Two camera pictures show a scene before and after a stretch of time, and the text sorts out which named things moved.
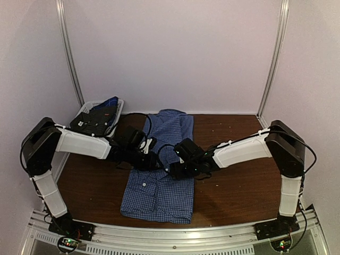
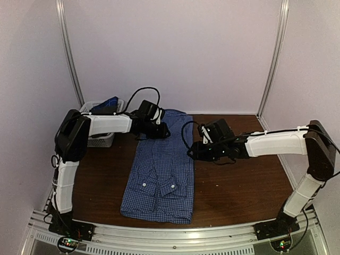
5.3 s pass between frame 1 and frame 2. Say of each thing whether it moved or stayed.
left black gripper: moved
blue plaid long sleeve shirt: stayed
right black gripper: moved
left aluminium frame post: stayed
